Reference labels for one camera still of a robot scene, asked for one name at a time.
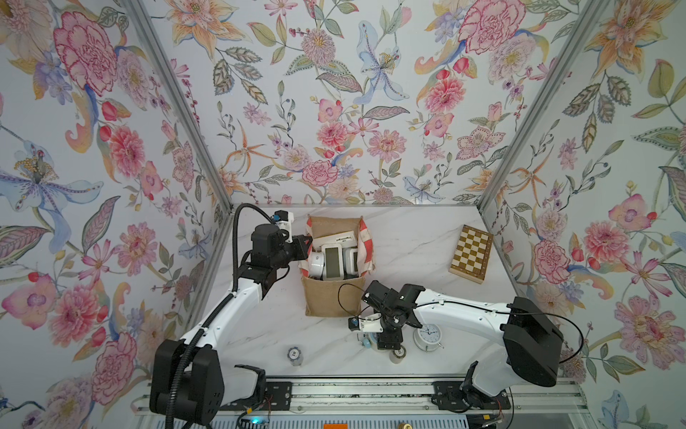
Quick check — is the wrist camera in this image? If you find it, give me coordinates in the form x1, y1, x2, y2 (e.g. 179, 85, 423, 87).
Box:
348, 313, 383, 334
273, 210, 295, 243

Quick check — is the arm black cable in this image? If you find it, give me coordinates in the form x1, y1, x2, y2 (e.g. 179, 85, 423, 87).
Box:
336, 282, 585, 429
163, 202, 275, 429

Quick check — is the burlap canvas bag red trim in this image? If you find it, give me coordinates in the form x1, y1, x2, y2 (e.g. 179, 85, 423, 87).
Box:
299, 216, 375, 318

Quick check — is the wooden chessboard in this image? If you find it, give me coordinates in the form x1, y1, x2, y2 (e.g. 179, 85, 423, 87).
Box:
448, 225, 493, 284

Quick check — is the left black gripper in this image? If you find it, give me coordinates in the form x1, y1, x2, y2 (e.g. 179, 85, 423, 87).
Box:
269, 234, 315, 271

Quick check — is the small grey mini clock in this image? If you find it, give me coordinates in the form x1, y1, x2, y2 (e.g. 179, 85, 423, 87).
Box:
288, 347, 303, 366

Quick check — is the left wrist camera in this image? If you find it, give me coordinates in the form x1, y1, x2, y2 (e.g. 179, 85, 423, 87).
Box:
273, 210, 295, 243

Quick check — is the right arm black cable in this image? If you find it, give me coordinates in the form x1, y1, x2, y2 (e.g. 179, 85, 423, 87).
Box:
336, 282, 585, 429

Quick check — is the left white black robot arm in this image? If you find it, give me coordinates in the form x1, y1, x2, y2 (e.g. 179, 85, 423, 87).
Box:
149, 211, 312, 428

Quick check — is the white twin-bell alarm clock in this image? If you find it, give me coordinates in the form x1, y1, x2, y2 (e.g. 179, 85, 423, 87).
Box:
413, 324, 443, 353

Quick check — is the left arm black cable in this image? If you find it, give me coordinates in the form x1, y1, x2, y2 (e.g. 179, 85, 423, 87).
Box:
163, 202, 275, 429

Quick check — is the long white digital clock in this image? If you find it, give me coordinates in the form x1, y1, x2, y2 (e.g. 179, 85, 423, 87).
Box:
322, 245, 345, 281

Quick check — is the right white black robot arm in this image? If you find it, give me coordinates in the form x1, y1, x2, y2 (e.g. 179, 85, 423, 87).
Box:
348, 281, 564, 400

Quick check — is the blue twin-bell clock front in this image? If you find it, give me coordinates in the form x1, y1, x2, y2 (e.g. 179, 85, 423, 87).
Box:
357, 332, 382, 352

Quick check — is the small beige cylinder clock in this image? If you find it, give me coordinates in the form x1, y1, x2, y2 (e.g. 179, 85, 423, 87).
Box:
389, 346, 407, 365

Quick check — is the small white digital clock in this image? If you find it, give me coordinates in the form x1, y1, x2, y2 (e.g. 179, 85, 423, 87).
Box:
343, 248, 359, 277

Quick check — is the white round alarm clock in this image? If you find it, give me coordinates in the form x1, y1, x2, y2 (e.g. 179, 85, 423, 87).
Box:
307, 252, 325, 280

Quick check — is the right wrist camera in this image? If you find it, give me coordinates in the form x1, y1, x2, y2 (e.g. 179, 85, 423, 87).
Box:
348, 313, 383, 334

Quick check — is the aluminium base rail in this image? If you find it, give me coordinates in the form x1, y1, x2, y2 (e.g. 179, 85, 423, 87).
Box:
130, 374, 596, 429

